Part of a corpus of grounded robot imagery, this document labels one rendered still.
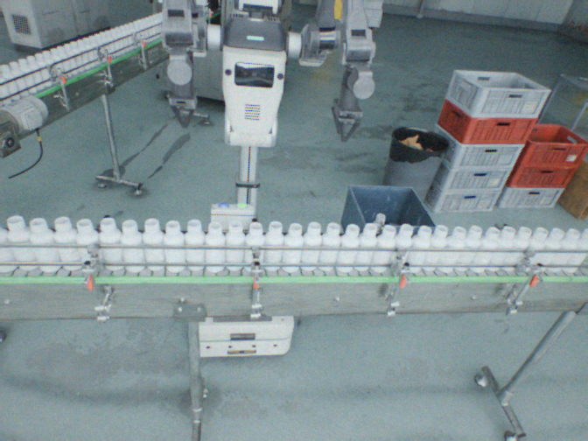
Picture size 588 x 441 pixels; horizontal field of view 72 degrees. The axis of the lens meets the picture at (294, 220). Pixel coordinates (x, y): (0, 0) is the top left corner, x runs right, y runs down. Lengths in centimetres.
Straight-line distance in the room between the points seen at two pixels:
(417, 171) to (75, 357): 257
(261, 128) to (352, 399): 141
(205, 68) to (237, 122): 334
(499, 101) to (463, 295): 212
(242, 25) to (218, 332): 137
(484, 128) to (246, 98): 226
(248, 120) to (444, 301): 99
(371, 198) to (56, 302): 134
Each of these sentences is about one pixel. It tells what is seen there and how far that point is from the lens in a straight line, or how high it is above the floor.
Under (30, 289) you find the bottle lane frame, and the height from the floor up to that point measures 96.
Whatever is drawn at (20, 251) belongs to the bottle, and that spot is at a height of 108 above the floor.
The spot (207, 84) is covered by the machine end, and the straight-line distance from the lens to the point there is 500.
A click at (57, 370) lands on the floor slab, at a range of 241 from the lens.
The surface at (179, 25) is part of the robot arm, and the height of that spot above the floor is 166.
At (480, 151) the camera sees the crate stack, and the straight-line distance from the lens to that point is 357.
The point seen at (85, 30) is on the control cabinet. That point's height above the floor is 16.
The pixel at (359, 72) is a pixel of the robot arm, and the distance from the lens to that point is 108.
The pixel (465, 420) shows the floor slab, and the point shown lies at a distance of 241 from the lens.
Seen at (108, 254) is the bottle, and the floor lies 107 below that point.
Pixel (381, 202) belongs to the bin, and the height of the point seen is 86.
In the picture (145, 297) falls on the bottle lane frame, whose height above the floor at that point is 92.
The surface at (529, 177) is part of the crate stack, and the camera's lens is 413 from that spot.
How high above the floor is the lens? 189
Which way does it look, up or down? 36 degrees down
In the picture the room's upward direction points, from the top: 8 degrees clockwise
